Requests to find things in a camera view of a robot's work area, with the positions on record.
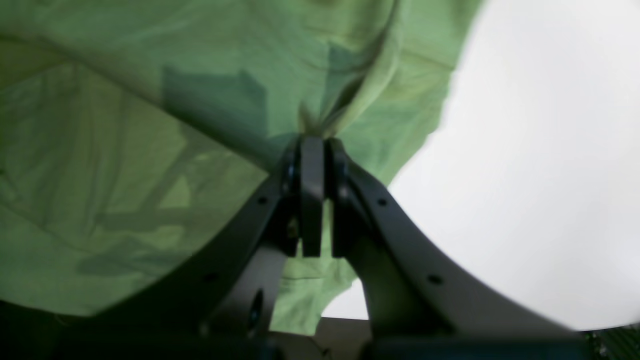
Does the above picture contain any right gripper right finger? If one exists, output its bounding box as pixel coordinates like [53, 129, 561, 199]
[325, 139, 586, 360]

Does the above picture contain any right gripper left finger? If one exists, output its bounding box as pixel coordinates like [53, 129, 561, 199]
[50, 136, 325, 360]

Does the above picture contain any green t-shirt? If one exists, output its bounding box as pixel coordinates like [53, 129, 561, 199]
[0, 0, 482, 317]

